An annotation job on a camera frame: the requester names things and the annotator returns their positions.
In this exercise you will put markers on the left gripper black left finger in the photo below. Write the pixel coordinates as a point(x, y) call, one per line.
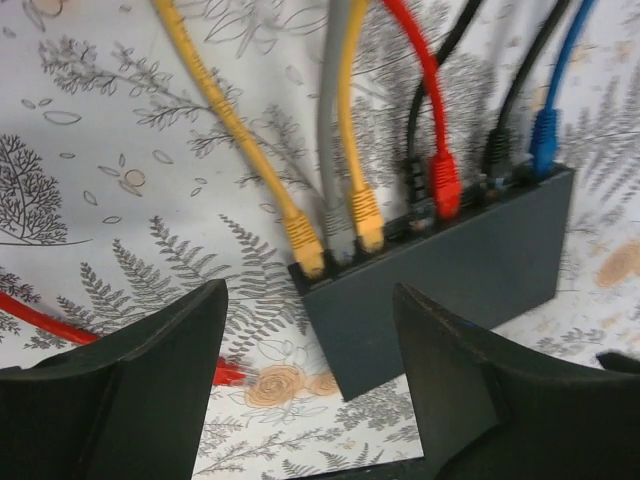
point(128, 406)

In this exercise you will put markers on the floral patterned table mat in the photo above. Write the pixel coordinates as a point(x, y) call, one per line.
point(121, 190)

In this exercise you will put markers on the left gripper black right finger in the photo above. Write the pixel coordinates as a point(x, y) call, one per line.
point(489, 408)

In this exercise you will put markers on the dark grey network switch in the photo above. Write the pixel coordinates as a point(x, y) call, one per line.
point(495, 261)

